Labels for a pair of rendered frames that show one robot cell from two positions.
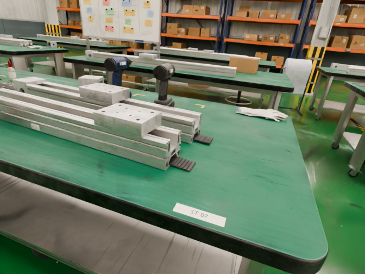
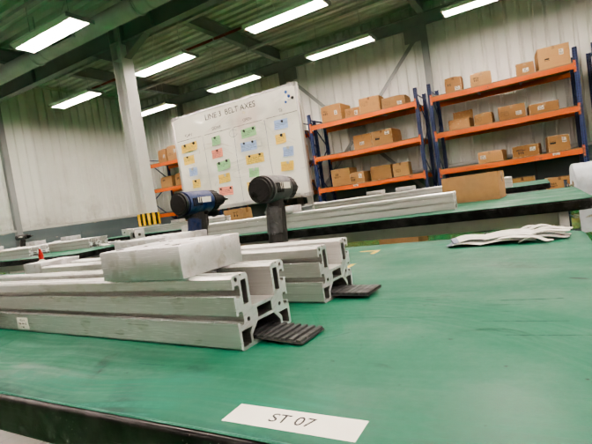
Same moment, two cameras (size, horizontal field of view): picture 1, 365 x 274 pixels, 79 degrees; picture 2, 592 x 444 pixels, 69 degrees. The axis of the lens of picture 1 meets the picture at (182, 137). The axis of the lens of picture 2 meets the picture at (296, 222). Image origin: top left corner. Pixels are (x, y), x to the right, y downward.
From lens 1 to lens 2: 0.23 m
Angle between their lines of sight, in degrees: 25
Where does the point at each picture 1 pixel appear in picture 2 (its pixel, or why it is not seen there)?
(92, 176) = (73, 381)
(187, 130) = (310, 272)
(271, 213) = (519, 397)
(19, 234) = not seen: outside the picture
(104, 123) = (119, 270)
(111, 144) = (138, 318)
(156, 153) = (217, 308)
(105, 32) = not seen: hidden behind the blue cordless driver
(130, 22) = (257, 172)
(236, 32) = (460, 155)
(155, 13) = (295, 149)
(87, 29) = not seen: hidden behind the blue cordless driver
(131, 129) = (163, 265)
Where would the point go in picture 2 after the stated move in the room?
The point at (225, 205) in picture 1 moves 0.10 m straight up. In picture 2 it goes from (374, 394) to (357, 268)
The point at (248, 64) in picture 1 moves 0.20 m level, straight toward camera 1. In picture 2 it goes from (482, 184) to (480, 185)
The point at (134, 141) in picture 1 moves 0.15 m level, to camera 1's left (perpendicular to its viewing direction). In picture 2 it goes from (177, 296) to (74, 307)
